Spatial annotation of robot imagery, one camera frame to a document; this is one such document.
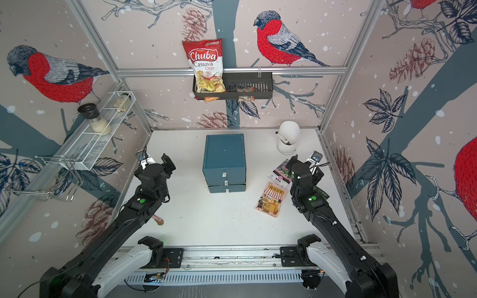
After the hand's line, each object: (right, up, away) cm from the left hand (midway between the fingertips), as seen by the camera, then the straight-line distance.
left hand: (159, 155), depth 76 cm
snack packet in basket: (+37, +28, +13) cm, 48 cm away
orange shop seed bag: (+50, -23, +13) cm, 56 cm away
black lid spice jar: (-24, +13, -3) cm, 27 cm away
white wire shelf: (-28, +2, -5) cm, 28 cm away
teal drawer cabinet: (+28, -4, +1) cm, 28 cm away
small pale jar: (-21, +24, +8) cm, 33 cm away
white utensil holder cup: (+62, +12, +27) cm, 69 cm away
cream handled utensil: (+58, +7, +24) cm, 63 cm away
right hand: (+62, -2, +3) cm, 62 cm away
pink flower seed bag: (+57, -12, +22) cm, 62 cm away
